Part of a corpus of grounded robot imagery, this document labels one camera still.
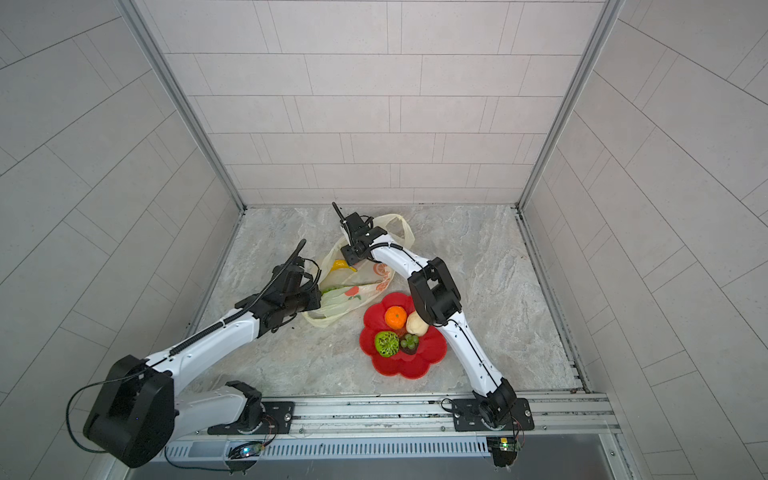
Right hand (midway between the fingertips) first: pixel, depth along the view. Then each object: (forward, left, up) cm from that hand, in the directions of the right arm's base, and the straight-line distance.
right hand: (355, 251), depth 103 cm
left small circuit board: (-55, +21, +2) cm, 59 cm away
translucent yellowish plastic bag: (-19, -1, +6) cm, 19 cm away
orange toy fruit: (-27, -13, +3) cm, 30 cm away
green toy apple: (-35, -11, +5) cm, 36 cm away
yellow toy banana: (-8, +3, +3) cm, 9 cm away
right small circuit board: (-58, -36, -3) cm, 68 cm away
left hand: (-18, +6, +6) cm, 20 cm away
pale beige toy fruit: (-30, -19, +4) cm, 35 cm away
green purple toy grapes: (-35, -16, +3) cm, 38 cm away
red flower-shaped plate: (-34, -23, -1) cm, 41 cm away
